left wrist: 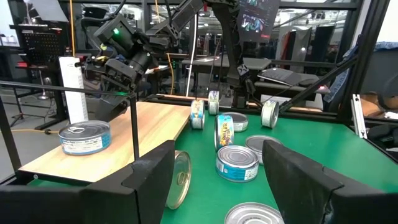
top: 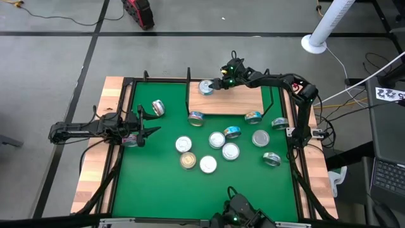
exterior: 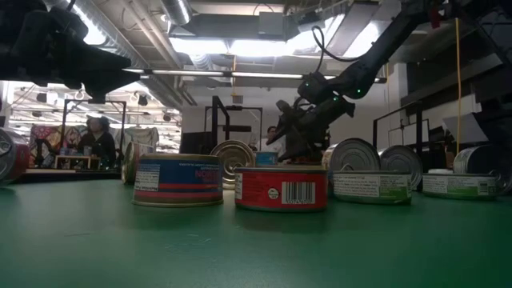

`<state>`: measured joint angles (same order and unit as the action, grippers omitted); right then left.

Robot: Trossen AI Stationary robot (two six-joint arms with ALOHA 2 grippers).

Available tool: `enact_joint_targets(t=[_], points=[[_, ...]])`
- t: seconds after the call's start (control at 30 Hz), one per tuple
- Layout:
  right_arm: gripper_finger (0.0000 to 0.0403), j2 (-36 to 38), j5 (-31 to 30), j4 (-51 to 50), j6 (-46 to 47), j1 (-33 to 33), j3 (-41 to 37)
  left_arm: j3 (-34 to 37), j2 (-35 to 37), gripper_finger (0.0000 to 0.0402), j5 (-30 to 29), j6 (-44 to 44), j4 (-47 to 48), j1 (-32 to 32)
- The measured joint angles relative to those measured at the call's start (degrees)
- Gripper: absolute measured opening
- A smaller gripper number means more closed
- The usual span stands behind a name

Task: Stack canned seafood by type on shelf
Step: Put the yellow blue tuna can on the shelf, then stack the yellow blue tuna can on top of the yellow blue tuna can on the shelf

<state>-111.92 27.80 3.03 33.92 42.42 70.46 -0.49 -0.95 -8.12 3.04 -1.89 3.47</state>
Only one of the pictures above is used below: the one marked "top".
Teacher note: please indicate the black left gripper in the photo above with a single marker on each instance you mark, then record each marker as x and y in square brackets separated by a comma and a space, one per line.
[141, 125]

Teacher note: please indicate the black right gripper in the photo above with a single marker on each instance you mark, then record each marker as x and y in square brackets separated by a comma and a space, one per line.
[232, 83]

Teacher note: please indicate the blue yellow label tuna can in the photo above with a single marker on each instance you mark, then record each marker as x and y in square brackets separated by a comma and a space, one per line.
[204, 88]
[217, 140]
[232, 132]
[253, 118]

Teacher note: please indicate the green label seafood can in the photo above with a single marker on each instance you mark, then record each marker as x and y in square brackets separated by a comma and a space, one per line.
[272, 159]
[280, 123]
[158, 108]
[260, 138]

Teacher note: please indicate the navy red label gold can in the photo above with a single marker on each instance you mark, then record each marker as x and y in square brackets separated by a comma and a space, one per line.
[196, 119]
[129, 141]
[188, 160]

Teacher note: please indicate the red label seafood can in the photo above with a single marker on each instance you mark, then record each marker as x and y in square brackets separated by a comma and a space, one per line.
[208, 164]
[183, 144]
[230, 151]

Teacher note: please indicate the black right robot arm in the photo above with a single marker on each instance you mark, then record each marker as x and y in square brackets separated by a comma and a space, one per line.
[278, 80]

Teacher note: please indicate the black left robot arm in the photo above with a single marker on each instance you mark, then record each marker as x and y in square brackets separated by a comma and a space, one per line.
[80, 128]

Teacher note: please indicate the green table mat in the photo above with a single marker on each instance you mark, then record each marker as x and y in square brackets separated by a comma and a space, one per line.
[158, 190]

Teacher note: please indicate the red and black device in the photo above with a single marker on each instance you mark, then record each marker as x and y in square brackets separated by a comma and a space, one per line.
[139, 12]

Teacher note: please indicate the white tower fan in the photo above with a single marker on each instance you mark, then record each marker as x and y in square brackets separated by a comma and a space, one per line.
[329, 22]

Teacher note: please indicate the black power strip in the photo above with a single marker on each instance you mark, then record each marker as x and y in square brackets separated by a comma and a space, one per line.
[354, 81]

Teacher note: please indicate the grey furniture foot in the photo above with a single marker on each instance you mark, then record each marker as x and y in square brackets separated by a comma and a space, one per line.
[9, 141]

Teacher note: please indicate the white green plastic object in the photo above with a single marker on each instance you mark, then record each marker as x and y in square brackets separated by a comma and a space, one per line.
[335, 180]

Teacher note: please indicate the white printed tag sheet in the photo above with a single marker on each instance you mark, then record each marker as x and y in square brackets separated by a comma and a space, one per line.
[389, 94]

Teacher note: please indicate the laptop computer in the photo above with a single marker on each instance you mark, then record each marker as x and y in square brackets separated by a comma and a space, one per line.
[389, 133]

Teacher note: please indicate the dark laptop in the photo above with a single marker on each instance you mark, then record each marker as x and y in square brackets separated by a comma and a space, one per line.
[389, 177]

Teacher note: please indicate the black office chair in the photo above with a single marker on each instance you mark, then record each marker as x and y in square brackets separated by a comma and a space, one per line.
[386, 218]

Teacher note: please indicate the wooden shelf with black frame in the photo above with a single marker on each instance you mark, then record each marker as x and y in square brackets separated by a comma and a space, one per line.
[228, 101]

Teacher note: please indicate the black metal table frame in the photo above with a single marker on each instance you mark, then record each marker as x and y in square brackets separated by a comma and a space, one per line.
[164, 80]

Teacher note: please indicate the black desk leg frame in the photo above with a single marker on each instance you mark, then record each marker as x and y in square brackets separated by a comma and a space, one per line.
[387, 22]

